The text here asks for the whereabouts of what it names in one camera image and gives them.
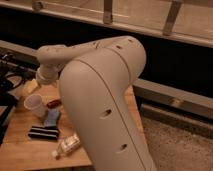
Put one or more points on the small brown bar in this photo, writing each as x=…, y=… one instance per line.
x=54, y=103

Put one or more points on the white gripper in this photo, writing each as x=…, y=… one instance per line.
x=45, y=75

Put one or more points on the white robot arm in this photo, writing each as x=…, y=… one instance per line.
x=93, y=78

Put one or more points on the metal railing frame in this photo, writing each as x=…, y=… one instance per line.
x=189, y=21

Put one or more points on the blue cloth sponge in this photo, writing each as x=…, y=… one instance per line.
x=52, y=118

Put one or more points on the wooden board table top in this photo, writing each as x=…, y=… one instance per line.
x=20, y=153

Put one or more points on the black equipment at left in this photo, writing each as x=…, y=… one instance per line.
x=11, y=77

